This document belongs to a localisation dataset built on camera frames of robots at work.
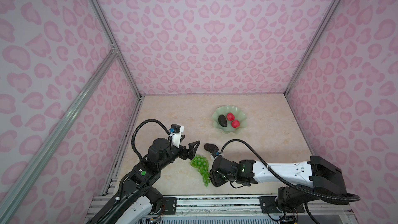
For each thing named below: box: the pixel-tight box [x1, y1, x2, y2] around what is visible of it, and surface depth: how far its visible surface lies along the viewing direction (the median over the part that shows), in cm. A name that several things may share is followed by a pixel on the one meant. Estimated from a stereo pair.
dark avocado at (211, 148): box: [203, 143, 219, 153], surface depth 91 cm
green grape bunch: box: [190, 155, 211, 187], surface depth 84 cm
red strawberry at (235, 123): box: [231, 119, 240, 129], surface depth 103 cm
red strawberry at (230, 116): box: [226, 112, 235, 122], surface depth 105 cm
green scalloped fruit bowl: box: [212, 104, 248, 134], surface depth 105 cm
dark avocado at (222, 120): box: [218, 114, 228, 128], surface depth 103 cm
